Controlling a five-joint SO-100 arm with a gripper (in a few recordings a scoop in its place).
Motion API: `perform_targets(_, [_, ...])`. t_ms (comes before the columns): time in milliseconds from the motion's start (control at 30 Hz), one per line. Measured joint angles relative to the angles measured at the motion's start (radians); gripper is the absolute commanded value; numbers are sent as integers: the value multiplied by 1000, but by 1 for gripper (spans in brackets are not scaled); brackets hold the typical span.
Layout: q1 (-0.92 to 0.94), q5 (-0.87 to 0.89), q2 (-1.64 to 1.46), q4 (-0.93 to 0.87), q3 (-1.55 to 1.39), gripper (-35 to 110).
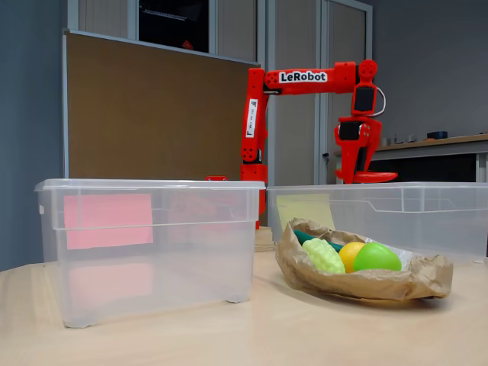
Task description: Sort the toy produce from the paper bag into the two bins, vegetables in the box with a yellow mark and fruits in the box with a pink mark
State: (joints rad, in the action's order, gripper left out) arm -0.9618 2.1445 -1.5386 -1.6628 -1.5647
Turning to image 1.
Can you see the orange printed clamp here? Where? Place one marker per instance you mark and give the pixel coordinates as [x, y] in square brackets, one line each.
[216, 178]

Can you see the pink sticky note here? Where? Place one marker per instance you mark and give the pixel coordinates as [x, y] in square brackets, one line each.
[106, 221]

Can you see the small blue object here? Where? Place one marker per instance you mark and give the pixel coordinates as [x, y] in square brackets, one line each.
[437, 135]

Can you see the red toy chili pepper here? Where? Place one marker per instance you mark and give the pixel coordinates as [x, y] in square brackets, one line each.
[377, 177]

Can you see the curved dark green toy cucumber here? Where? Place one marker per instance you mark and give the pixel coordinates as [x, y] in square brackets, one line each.
[305, 235]

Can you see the grey tape roll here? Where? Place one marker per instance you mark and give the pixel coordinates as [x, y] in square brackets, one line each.
[386, 142]

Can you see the clear plastic bin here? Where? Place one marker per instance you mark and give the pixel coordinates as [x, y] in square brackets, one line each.
[171, 267]
[419, 228]

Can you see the grey metal cabinet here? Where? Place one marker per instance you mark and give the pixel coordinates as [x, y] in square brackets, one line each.
[297, 38]

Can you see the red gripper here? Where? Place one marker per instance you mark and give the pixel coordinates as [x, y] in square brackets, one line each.
[355, 142]

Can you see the light green toy grapes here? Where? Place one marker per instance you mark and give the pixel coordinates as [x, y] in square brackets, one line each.
[324, 255]

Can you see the crumpled brown paper bag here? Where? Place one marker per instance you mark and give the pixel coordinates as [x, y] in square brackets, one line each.
[362, 286]

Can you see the yellow toy lemon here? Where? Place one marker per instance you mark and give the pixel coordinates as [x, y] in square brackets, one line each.
[348, 253]

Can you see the wooden top side counter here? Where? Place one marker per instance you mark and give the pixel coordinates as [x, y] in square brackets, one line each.
[438, 150]

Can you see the red robot arm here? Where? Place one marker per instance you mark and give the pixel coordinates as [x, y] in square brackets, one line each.
[305, 82]

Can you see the black screen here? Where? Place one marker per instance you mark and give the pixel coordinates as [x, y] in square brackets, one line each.
[171, 23]

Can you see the yellow sticky note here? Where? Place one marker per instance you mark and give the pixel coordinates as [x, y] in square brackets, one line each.
[301, 209]

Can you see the green toy apple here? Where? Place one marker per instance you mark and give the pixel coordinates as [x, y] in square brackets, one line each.
[377, 257]

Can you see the brown cork board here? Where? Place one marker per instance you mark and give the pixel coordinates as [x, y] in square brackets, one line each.
[152, 114]

